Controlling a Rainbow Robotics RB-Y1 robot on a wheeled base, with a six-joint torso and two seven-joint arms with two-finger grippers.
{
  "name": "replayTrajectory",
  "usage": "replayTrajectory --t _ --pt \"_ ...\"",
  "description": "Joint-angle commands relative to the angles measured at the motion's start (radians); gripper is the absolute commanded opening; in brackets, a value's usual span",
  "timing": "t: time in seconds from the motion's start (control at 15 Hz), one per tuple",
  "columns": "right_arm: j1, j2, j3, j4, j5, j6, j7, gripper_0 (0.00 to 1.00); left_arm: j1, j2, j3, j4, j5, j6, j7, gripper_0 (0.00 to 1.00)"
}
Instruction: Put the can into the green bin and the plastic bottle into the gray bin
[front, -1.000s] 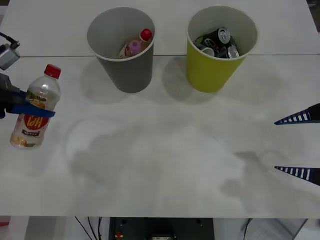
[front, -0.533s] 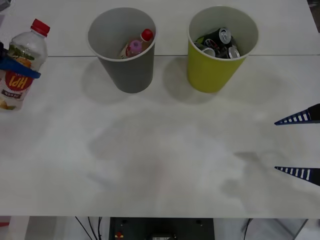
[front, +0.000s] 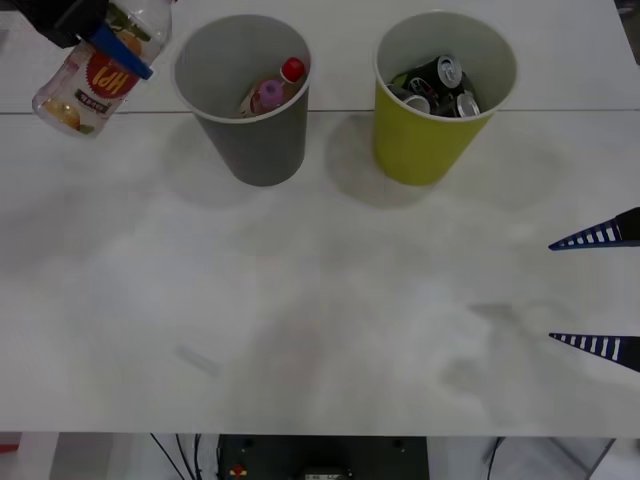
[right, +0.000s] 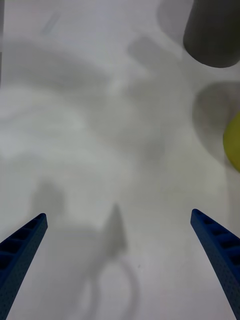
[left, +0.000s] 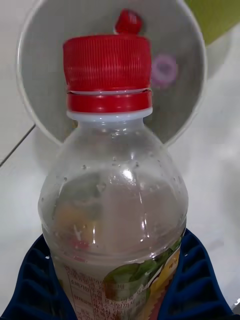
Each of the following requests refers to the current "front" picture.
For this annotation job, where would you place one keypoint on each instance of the silver-topped can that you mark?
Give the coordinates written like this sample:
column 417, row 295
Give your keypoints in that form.
column 416, row 102
column 467, row 104

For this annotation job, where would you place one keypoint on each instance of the bottle with pink cap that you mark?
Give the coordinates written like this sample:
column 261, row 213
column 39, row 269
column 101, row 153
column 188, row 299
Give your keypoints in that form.
column 271, row 93

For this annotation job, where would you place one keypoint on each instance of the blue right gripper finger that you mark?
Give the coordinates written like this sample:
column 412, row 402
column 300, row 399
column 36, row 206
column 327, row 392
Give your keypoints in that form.
column 607, row 232
column 607, row 346

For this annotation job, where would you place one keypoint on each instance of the black can with red print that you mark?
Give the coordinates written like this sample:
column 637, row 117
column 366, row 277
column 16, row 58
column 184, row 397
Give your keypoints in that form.
column 426, row 87

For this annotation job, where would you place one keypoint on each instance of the clear bottle with orange label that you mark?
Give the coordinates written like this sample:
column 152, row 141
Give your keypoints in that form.
column 100, row 95

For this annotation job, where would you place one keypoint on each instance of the grey plastic bin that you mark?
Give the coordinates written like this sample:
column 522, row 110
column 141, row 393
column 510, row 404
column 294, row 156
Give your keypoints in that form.
column 260, row 145

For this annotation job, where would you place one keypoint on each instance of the yellow-green plastic bin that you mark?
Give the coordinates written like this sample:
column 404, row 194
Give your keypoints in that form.
column 425, row 145

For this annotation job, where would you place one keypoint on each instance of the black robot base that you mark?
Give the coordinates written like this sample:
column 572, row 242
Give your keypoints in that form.
column 320, row 457

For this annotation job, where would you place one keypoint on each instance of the bottle with red cap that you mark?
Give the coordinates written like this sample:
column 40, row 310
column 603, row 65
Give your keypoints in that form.
column 293, row 69

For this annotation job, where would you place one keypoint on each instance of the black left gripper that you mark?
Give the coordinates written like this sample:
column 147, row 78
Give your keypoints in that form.
column 65, row 20

